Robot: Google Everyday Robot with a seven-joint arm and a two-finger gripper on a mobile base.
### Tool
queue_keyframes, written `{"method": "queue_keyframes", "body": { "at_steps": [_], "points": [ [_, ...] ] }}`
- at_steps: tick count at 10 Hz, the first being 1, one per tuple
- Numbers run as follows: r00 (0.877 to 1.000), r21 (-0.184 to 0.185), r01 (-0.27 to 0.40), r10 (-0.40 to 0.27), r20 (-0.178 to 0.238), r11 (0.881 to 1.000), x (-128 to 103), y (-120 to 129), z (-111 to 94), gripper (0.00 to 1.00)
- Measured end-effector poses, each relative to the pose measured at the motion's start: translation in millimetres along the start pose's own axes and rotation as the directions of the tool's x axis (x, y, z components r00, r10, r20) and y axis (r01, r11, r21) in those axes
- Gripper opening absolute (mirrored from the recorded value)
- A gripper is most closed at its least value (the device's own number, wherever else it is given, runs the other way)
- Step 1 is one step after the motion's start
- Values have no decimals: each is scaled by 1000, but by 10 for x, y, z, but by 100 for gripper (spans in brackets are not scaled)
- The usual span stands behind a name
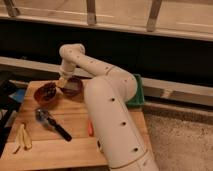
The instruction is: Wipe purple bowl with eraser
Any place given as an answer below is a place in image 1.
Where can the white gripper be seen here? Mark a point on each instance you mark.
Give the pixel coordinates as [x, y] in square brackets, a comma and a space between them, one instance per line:
[66, 69]

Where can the yellow banana peel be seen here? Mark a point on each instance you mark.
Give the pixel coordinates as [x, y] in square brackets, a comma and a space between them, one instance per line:
[22, 139]

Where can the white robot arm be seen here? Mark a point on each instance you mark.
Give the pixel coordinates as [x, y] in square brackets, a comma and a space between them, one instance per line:
[105, 97]

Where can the brown bowl with food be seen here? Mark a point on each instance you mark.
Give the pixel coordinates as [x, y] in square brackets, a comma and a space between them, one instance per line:
[46, 95]

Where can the orange marker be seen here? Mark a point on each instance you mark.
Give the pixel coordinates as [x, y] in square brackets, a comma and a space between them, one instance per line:
[90, 128]

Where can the blue object at table edge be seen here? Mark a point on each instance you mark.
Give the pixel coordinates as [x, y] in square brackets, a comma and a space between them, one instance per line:
[19, 95]

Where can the metal scoop black handle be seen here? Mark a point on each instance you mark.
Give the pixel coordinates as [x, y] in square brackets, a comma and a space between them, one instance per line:
[45, 118]

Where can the green tray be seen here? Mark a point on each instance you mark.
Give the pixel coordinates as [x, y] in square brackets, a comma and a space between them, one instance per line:
[138, 100]

